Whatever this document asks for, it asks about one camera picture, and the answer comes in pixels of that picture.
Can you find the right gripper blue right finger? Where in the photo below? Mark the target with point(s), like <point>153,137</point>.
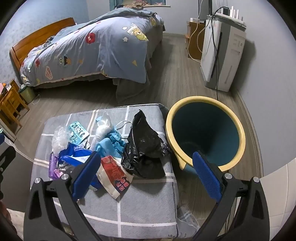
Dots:
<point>208,177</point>

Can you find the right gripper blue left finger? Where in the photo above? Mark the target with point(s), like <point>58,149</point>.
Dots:
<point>84,175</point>

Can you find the red snack wrapper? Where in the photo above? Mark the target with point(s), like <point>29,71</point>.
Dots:
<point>113,176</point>

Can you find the blue foil snack bag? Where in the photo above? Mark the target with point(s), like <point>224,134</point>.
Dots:
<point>75,155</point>

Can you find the purple spray bottle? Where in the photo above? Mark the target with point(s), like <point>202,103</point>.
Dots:
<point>53,171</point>

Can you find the blue disposable glove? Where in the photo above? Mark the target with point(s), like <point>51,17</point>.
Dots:
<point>112,145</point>

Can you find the teal pill blister pack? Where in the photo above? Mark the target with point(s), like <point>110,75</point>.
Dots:
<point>77,133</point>

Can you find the white tissue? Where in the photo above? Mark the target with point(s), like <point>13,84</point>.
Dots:
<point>104,126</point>

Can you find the black plastic bag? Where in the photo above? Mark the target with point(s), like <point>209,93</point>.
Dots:
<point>144,150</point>

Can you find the yellow rim teal trash bin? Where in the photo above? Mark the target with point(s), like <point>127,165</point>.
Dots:
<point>199,123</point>

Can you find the clear crumpled plastic wrap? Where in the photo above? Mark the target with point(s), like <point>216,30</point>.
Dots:
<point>60,140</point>

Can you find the grey plaid cushion stool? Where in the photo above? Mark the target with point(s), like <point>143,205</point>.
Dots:
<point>147,209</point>

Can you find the grey bed sheet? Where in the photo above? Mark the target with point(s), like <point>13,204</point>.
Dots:
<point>125,89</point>

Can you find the small green bin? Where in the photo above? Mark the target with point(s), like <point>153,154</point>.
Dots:
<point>27,93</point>

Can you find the wooden chair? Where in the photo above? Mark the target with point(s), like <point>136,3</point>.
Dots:
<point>11,105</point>

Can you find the white air purifier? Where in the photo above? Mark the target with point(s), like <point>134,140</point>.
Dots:
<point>223,46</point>

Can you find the blue cartoon duvet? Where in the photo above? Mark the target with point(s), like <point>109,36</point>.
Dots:
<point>114,45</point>

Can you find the wooden bed headboard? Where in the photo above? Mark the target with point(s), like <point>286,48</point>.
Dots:
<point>20,50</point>

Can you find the wooden side cabinet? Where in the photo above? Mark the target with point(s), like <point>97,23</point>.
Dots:
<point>195,40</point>

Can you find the white router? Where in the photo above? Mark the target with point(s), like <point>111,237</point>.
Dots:
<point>230,14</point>

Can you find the black monitor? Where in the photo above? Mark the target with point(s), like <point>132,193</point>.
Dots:
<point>205,9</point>

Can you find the teal curtain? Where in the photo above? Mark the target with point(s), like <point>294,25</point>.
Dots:
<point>114,4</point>

